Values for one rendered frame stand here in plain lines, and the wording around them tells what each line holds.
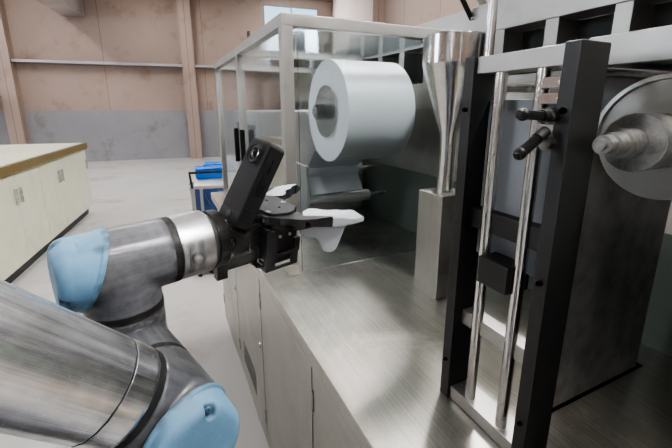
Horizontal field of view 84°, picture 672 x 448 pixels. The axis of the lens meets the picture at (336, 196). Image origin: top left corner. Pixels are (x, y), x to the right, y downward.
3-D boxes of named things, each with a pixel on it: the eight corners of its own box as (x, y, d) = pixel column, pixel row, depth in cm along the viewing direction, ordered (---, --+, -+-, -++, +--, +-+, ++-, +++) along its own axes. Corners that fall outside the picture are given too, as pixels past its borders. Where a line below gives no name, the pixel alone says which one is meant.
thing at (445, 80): (400, 283, 102) (410, 66, 89) (440, 274, 108) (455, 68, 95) (434, 307, 90) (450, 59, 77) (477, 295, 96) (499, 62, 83)
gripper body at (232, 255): (271, 241, 58) (195, 262, 49) (274, 188, 55) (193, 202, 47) (302, 261, 52) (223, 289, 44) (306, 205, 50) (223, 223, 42)
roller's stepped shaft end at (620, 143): (580, 158, 40) (585, 128, 39) (613, 155, 43) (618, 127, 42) (612, 162, 37) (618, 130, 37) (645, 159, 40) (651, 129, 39)
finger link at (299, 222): (329, 219, 53) (267, 216, 52) (330, 207, 52) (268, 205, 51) (333, 233, 48) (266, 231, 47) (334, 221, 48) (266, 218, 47)
